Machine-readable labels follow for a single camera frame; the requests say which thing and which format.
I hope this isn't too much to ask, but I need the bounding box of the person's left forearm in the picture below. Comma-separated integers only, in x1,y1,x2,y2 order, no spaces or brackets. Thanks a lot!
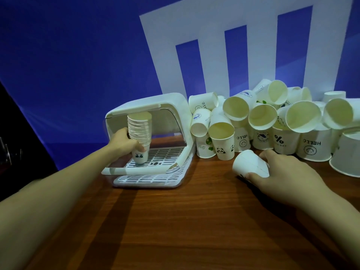
0,143,122,270

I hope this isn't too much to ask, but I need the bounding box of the brown wooden table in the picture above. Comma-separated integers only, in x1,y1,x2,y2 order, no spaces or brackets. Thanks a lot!
25,135,360,270

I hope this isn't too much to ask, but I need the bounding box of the white slotted drain tray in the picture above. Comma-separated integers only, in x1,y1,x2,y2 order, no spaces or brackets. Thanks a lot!
114,147,192,186

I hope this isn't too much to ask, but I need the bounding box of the person's right hand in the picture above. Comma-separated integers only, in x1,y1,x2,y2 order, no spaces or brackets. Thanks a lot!
246,150,330,209

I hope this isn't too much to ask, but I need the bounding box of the person's left hand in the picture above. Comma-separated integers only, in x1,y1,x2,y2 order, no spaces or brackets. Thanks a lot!
108,127,147,161

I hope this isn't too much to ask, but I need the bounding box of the pile of paper cups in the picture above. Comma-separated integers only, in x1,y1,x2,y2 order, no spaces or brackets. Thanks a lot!
187,78,360,178

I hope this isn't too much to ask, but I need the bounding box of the nested stack of paper cups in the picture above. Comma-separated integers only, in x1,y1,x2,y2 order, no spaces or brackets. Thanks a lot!
127,111,152,148

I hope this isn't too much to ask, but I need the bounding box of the blue white backdrop banner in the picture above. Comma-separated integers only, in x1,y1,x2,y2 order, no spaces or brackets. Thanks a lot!
0,0,360,171

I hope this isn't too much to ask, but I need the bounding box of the panda print white paper cup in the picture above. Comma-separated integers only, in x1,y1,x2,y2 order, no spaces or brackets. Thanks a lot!
132,146,149,165

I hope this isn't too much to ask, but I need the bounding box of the white plastic storage box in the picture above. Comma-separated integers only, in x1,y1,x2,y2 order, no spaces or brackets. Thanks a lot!
101,92,196,189

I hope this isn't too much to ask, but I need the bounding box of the percent print white paper cup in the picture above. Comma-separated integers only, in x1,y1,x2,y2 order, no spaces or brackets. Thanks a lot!
232,150,270,179

